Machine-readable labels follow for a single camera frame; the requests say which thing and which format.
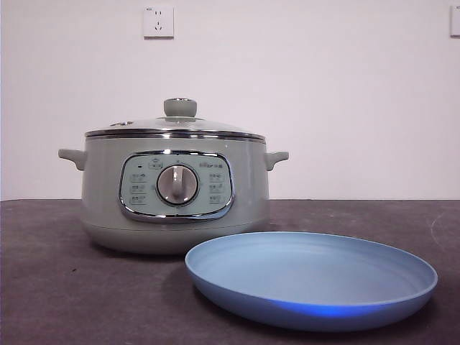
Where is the glass lid with green knob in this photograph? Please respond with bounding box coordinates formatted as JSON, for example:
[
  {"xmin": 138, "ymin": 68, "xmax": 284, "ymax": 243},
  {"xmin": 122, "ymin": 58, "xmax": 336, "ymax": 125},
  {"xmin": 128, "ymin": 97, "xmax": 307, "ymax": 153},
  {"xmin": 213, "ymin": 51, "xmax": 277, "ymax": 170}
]
[{"xmin": 85, "ymin": 97, "xmax": 264, "ymax": 139}]

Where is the pale green electric steamer pot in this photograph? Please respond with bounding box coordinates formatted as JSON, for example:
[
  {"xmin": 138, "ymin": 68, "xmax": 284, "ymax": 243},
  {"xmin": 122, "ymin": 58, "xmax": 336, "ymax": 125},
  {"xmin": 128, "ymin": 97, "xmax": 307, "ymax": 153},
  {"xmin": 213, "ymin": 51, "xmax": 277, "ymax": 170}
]
[{"xmin": 57, "ymin": 135, "xmax": 290, "ymax": 256}]

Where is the light blue round plate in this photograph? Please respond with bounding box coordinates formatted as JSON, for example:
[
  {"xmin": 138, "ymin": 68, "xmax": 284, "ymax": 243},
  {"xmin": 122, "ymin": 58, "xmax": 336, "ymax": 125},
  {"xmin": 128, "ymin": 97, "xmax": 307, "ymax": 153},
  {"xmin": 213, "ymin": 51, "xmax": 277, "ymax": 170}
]
[{"xmin": 184, "ymin": 231, "xmax": 439, "ymax": 332}]

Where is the white wall power socket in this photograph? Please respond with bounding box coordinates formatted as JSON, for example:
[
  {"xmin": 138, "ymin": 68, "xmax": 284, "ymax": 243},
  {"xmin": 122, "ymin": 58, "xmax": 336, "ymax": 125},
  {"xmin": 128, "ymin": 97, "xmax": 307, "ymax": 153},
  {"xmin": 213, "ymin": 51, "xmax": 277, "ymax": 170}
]
[{"xmin": 143, "ymin": 5, "xmax": 175, "ymax": 40}]

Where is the white wall switch plate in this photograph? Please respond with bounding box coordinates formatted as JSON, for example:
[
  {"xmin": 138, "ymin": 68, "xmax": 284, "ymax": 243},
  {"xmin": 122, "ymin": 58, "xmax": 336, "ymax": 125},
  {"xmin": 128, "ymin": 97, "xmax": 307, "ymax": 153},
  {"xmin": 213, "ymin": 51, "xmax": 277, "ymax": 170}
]
[{"xmin": 450, "ymin": 5, "xmax": 460, "ymax": 37}]

